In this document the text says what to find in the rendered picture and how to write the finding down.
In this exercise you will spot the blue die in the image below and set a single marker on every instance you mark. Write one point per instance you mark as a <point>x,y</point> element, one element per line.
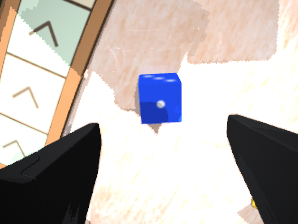
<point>160,98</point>

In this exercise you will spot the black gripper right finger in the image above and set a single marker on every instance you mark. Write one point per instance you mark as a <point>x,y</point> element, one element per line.
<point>267,158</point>

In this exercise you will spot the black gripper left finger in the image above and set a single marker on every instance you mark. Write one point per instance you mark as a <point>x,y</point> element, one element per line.
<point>53,185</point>

